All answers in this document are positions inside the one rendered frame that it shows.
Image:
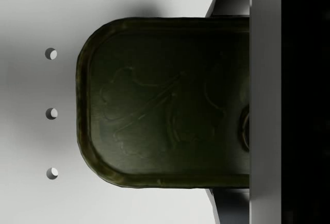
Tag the flat-sided can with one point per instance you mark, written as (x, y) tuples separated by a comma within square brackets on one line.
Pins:
[(165, 100)]

